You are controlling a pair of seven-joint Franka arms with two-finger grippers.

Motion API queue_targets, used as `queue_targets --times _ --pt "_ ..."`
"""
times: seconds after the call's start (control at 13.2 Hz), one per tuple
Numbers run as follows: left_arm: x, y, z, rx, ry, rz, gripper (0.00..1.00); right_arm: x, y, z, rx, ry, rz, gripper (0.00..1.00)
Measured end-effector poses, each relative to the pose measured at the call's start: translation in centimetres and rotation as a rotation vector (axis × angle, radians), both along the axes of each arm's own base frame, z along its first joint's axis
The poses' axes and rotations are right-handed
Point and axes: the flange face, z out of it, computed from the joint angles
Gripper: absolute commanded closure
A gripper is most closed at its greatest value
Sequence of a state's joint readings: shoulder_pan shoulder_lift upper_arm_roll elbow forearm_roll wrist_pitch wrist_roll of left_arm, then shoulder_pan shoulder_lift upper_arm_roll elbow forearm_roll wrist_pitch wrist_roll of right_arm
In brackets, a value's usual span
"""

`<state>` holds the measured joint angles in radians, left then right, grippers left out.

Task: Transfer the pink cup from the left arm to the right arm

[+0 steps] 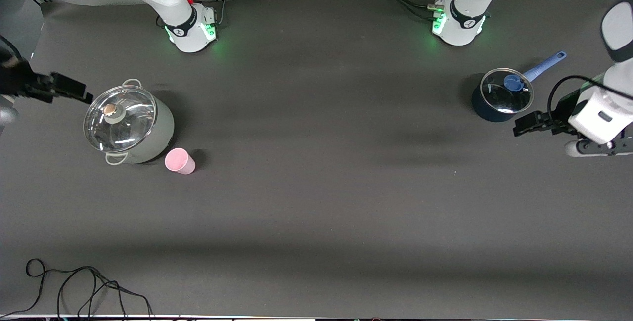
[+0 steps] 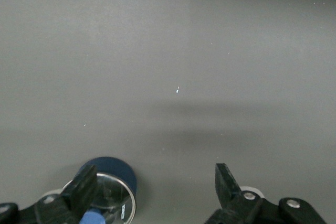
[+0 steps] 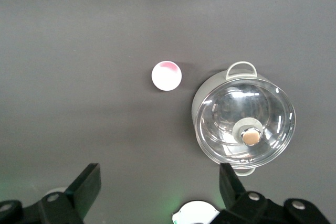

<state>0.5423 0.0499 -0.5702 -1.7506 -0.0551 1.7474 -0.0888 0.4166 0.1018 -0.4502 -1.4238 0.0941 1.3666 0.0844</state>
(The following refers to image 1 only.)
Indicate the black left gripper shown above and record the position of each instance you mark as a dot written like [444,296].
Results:
[558,122]

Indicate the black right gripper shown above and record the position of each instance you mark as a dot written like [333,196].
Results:
[20,85]

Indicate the pink plastic cup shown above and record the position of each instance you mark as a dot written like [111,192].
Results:
[179,161]

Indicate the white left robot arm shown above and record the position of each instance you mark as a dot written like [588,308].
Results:
[601,113]

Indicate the glass lid with blue knob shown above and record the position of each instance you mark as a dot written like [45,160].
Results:
[504,96]

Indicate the dark blue saucepan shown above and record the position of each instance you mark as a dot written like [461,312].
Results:
[482,111]

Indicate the glass lid with metal knob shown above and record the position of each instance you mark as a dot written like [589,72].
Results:
[121,120]

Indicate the dark grey table cover sheet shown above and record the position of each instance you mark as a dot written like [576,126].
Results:
[316,187]

